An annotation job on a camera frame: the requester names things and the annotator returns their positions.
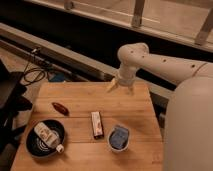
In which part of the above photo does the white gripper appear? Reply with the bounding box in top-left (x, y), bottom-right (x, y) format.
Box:
top-left (106, 65), bottom-right (138, 95)

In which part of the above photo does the dark red pepper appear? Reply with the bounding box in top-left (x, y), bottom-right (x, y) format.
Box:
top-left (52, 102), bottom-right (69, 116)

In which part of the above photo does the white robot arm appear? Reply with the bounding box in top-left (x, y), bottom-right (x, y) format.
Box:
top-left (109, 43), bottom-right (213, 171)

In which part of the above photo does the rectangular candy bar box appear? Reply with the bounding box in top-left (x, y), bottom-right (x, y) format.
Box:
top-left (91, 111), bottom-right (104, 139)

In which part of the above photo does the blue box on floor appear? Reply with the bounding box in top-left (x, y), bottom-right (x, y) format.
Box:
top-left (49, 73), bottom-right (65, 82)

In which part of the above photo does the white plastic bottle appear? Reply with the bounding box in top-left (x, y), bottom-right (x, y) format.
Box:
top-left (34, 122), bottom-right (64, 153)

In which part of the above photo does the black round bowl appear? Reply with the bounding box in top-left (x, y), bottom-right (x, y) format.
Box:
top-left (26, 120), bottom-right (65, 157)

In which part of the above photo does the black chair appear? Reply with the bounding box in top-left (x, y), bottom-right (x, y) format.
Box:
top-left (0, 59), bottom-right (32, 171)

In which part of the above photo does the black cable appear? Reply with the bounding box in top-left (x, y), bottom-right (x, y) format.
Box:
top-left (20, 46), bottom-right (54, 87)

